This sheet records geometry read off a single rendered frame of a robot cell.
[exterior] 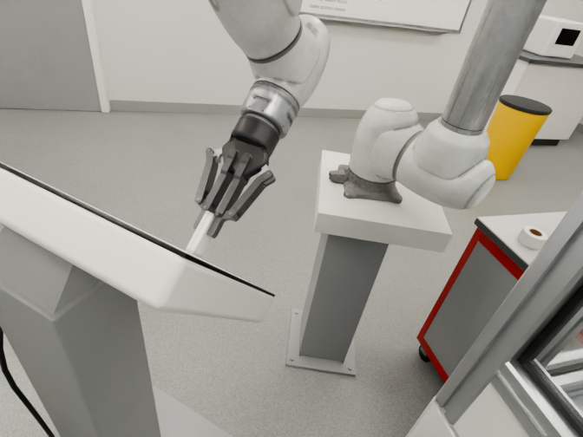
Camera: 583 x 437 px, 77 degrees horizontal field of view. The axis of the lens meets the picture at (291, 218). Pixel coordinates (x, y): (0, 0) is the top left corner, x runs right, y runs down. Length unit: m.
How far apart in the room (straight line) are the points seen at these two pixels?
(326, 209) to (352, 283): 0.38
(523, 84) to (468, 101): 3.47
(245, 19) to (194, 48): 3.13
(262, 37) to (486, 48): 0.50
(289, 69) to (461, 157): 0.50
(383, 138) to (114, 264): 0.82
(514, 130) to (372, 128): 2.63
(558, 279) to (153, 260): 0.35
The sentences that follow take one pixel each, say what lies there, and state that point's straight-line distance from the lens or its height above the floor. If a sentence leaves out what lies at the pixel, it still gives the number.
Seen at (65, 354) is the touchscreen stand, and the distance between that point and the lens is 0.57.
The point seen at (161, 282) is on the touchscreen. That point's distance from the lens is 0.30.
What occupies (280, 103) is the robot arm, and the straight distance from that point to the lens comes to 0.61.
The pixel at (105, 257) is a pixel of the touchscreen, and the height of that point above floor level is 1.18.
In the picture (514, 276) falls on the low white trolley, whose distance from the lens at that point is 1.33.
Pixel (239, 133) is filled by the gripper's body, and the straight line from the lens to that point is 0.60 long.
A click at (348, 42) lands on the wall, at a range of 3.98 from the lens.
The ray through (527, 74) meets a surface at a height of 0.76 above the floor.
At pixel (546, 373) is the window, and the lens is 0.46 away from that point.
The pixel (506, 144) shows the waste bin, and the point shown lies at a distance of 3.63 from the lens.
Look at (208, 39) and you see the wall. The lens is 3.67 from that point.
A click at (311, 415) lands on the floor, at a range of 1.57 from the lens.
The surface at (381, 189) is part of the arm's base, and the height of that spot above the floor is 0.87.
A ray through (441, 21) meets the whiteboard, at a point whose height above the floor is 1.04.
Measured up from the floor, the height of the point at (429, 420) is 0.91.
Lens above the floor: 1.40
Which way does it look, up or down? 36 degrees down
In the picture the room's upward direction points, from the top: 9 degrees clockwise
